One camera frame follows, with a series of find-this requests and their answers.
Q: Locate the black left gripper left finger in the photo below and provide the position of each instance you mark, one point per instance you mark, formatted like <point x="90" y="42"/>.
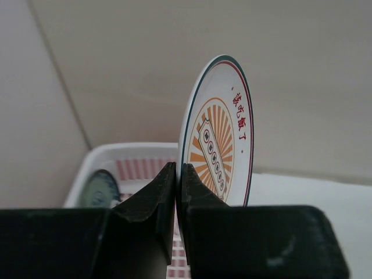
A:
<point x="131" y="240"/>

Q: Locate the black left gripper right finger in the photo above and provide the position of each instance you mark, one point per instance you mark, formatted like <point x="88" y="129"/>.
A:
<point x="221" y="241"/>

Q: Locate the blue floral plate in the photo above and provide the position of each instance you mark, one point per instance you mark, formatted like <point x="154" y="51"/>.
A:
<point x="100" y="190"/>

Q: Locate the orange sunburst plate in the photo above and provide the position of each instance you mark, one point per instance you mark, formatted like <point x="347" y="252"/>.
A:
<point x="217" y="133"/>

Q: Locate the white pink dish rack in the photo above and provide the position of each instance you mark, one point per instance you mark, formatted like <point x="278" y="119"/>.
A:
<point x="133" y="165"/>

